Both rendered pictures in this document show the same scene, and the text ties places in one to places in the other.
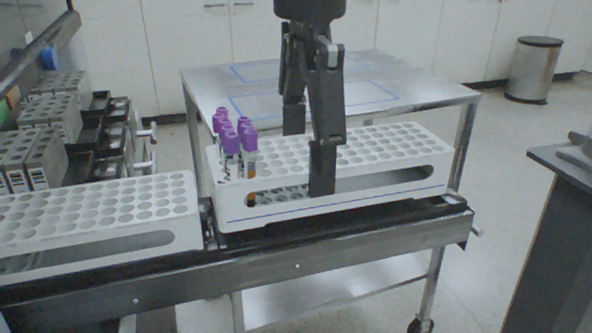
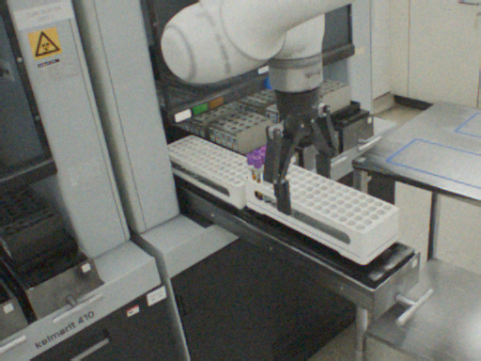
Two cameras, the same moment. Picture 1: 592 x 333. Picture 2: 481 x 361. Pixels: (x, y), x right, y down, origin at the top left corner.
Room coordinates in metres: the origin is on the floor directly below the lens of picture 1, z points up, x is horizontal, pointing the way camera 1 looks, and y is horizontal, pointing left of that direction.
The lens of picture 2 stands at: (0.06, -0.77, 1.38)
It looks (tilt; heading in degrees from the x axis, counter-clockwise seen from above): 28 degrees down; 65
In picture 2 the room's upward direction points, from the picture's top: 5 degrees counter-clockwise
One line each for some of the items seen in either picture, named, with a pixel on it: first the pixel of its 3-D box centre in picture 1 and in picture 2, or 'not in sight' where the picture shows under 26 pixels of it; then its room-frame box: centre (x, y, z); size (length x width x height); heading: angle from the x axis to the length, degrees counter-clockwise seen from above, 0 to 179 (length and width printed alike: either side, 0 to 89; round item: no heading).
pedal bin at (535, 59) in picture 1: (533, 68); not in sight; (3.14, -1.82, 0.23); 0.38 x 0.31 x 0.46; 17
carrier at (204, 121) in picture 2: not in sight; (219, 123); (0.46, 0.47, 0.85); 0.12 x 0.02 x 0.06; 17
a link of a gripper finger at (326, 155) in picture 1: (329, 154); (274, 187); (0.38, -0.03, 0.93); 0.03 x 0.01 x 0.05; 17
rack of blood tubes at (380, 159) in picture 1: (328, 169); (317, 206); (0.46, -0.04, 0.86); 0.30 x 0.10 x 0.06; 107
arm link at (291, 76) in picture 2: not in sight; (295, 70); (0.45, -0.01, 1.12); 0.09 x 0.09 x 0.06
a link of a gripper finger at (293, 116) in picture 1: (294, 129); (323, 172); (0.50, 0.00, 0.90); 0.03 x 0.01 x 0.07; 107
